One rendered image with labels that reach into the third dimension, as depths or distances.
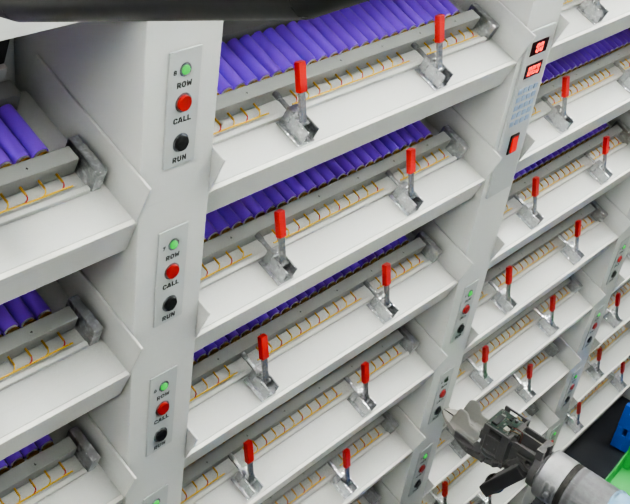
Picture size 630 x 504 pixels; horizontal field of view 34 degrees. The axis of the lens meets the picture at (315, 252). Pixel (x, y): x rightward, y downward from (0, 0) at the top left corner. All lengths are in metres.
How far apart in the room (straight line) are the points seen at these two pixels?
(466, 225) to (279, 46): 0.53
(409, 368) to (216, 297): 0.64
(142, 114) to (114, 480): 0.50
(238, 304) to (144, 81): 0.38
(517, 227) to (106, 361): 0.95
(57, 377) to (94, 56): 0.34
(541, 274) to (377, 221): 0.76
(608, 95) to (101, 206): 1.19
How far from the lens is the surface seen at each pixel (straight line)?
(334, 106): 1.24
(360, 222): 1.40
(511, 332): 2.25
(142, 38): 0.92
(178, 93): 0.97
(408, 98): 1.32
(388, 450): 1.92
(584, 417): 3.07
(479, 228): 1.66
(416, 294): 1.63
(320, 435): 1.64
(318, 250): 1.33
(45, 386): 1.10
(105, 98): 0.99
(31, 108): 1.08
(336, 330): 1.51
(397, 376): 1.77
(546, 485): 1.81
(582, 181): 2.07
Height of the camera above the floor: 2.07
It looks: 34 degrees down
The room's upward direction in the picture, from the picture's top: 9 degrees clockwise
